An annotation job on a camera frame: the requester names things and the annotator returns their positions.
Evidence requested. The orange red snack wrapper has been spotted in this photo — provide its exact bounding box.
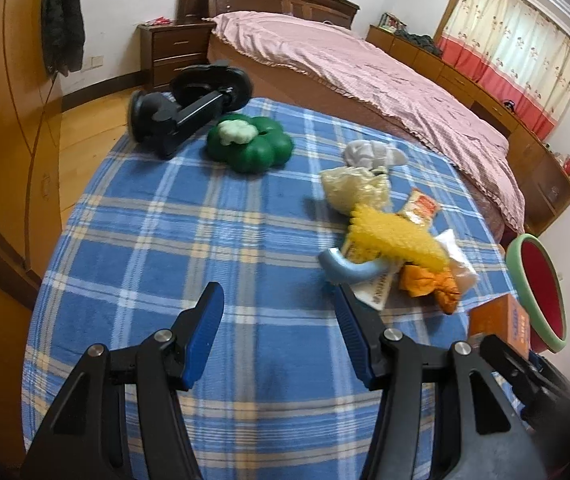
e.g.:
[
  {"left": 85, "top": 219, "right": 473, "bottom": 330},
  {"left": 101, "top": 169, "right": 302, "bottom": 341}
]
[{"left": 397, "top": 188, "right": 441, "bottom": 223}]

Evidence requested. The white paper wrapper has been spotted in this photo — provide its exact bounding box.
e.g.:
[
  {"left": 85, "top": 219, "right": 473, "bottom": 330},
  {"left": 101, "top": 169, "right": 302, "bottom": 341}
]
[{"left": 340, "top": 237, "right": 398, "bottom": 313}]

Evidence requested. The cream and red curtain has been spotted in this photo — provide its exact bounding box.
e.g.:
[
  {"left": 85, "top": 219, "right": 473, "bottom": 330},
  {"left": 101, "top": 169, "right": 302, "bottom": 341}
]
[{"left": 438, "top": 0, "right": 570, "bottom": 142}]

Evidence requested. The orange cardboard box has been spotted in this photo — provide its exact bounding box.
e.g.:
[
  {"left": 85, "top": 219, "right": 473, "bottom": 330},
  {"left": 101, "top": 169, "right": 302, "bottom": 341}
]
[{"left": 468, "top": 293, "right": 532, "bottom": 353}]

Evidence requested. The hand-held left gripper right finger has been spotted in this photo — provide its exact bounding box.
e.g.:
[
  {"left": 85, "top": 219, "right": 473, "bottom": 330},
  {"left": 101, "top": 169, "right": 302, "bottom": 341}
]
[{"left": 334, "top": 284, "right": 548, "bottom": 480}]

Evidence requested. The clear plastic bag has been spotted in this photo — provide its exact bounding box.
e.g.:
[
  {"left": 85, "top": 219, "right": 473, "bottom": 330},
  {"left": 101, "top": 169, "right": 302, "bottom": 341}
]
[{"left": 432, "top": 229, "right": 480, "bottom": 293}]

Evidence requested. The white crumpled sock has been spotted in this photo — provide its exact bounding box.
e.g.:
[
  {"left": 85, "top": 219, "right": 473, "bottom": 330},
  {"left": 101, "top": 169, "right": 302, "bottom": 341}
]
[{"left": 343, "top": 140, "right": 409, "bottom": 171}]

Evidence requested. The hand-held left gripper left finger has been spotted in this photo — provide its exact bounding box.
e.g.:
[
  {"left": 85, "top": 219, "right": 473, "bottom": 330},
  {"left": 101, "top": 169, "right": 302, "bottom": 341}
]
[{"left": 20, "top": 281, "right": 226, "bottom": 480}]

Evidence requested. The long wooden cabinet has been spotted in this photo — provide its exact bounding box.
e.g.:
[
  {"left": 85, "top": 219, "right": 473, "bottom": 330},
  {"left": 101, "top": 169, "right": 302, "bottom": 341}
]
[{"left": 366, "top": 24, "right": 570, "bottom": 236}]

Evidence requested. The red bin with green rim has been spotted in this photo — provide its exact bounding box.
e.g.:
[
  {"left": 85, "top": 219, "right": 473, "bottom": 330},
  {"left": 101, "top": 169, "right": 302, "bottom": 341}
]
[{"left": 505, "top": 233, "right": 567, "bottom": 354}]

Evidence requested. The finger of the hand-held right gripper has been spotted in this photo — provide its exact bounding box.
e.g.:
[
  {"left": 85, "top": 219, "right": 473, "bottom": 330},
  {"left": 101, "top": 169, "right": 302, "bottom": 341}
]
[{"left": 480, "top": 334, "right": 570, "bottom": 433}]

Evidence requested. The cream plastic bag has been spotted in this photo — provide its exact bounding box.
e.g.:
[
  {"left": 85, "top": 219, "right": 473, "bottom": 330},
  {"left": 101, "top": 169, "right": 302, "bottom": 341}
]
[{"left": 320, "top": 165, "right": 393, "bottom": 216}]

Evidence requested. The pink bedspread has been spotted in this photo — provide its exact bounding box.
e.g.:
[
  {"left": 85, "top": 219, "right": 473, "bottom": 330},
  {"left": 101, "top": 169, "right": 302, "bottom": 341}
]
[{"left": 204, "top": 10, "right": 526, "bottom": 236}]

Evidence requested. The row of books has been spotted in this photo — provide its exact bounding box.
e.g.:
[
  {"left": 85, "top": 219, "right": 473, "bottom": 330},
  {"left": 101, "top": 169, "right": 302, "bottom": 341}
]
[{"left": 378, "top": 11, "right": 410, "bottom": 32}]

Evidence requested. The black hanging jacket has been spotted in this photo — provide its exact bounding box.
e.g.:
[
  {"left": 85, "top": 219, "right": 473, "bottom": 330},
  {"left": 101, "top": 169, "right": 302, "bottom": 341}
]
[{"left": 41, "top": 0, "right": 87, "bottom": 78}]

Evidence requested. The white flower-shaped piece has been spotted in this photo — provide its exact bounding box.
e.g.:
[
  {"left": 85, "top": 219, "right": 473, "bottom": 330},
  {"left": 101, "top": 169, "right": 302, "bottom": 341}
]
[{"left": 217, "top": 119, "right": 258, "bottom": 145}]

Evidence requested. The blue plaid cloth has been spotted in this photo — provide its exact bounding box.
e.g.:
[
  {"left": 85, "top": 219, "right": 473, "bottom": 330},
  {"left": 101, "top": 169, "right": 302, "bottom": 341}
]
[{"left": 22, "top": 97, "right": 536, "bottom": 480}]

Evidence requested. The yellow spiky brush blue handle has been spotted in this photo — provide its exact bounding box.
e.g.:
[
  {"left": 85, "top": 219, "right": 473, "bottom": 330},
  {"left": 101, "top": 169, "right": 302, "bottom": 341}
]
[{"left": 317, "top": 203, "right": 451, "bottom": 286}]

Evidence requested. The dark cloth on cabinet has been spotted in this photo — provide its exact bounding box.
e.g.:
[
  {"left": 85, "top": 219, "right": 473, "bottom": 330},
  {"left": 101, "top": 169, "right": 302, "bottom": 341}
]
[{"left": 395, "top": 31, "right": 443, "bottom": 56}]

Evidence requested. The dark wooden nightstand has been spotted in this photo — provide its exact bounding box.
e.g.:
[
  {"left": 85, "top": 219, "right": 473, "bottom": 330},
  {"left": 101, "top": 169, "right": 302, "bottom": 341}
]
[{"left": 137, "top": 21, "right": 216, "bottom": 90}]

